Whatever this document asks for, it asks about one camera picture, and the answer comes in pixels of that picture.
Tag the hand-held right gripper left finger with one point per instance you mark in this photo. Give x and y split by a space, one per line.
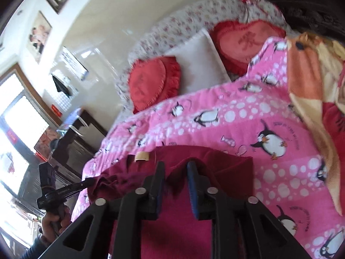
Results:
159 194

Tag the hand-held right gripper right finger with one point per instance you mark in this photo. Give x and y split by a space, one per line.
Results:
193 194

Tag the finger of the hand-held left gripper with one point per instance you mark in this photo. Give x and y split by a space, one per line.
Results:
79 186

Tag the maroon long-sleeve sweater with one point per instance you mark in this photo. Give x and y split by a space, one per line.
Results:
172 234

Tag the person's left forearm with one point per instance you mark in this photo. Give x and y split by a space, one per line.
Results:
40 249

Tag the person's left hand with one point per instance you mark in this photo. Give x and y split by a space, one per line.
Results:
50 226

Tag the dark wooden dresser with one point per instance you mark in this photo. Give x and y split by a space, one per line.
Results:
29 183

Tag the dark wooden side table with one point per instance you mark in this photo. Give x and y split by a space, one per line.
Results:
86 137

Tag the red patterned box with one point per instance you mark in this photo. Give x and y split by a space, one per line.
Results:
45 143

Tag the white plastic bag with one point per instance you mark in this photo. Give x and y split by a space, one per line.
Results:
71 121

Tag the window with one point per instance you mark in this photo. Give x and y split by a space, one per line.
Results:
24 113

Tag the pink penguin print blanket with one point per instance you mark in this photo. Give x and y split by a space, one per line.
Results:
242 118

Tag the black hanging cloth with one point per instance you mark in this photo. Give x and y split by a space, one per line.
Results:
62 85

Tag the red heart-shaped cushion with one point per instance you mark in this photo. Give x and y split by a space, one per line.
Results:
151 83
242 43

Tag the white pillow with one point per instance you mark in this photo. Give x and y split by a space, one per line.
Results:
199 64

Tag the orange patterned blanket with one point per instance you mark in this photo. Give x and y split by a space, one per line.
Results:
310 72

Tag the long floral pillow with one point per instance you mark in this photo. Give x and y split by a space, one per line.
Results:
178 24

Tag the dark carved wooden cabinet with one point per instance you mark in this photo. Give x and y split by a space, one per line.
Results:
310 10

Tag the red paper wall sign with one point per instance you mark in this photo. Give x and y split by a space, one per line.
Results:
56 109

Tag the wall calendar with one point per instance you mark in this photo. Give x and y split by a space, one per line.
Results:
74 62

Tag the wall photo poster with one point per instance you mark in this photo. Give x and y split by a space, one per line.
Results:
40 36

